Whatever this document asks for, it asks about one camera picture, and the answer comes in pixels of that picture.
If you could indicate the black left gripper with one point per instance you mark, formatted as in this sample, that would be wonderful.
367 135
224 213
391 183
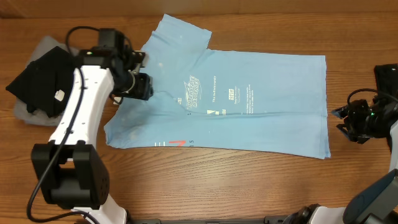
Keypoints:
143 85

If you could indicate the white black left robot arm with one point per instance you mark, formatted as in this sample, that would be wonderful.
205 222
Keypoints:
69 170

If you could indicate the black garment pile at right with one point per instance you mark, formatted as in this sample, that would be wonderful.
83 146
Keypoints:
386 78

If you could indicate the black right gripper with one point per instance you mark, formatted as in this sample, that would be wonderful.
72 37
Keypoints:
350 112

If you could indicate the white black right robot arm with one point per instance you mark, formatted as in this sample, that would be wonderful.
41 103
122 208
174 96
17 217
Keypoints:
376 203

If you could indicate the grey folded garment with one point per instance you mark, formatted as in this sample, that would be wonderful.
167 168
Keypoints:
38 117

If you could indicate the light blue t-shirt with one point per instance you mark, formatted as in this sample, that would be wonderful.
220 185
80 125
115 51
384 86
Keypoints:
224 99

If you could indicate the black folded garment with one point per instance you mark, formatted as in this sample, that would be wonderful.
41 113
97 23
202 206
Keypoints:
46 83

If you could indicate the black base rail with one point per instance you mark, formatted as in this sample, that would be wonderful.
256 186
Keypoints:
280 219

